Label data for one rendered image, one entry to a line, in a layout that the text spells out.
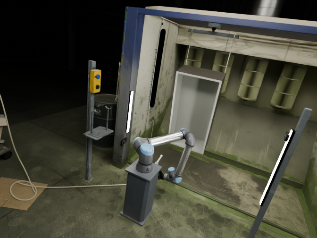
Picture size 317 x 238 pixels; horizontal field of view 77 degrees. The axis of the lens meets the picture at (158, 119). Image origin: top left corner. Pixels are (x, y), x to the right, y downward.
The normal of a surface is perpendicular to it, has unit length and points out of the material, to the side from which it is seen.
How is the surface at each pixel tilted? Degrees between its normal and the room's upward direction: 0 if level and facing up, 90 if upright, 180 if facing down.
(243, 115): 57
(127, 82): 90
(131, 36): 90
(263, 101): 90
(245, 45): 90
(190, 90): 102
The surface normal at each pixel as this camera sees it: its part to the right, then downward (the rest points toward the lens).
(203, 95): -0.41, 0.46
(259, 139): -0.27, -0.28
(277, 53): -0.43, 0.26
